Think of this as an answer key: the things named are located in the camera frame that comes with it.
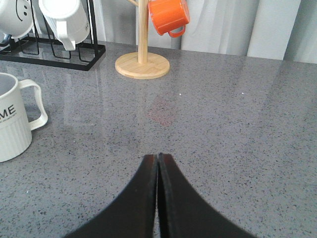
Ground black wire mug rack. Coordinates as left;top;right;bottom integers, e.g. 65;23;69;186
0;0;106;71

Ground white HOME mug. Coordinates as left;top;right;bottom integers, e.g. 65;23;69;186
0;73;48;162

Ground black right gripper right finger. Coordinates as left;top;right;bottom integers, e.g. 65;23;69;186
158;153;252;238

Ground wooden mug tree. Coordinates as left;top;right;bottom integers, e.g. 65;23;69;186
115;0;170;79

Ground orange enamel mug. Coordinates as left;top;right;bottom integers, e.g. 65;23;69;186
148;0;190;38

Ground white ribbed mug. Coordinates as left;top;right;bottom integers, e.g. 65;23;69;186
39;0;90;51

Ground white smiley mug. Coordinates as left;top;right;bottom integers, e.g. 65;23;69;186
0;0;33;39

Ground grey white curtain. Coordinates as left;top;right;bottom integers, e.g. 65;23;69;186
81;0;317;64

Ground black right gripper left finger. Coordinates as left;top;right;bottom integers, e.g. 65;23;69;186
66;155;158;238

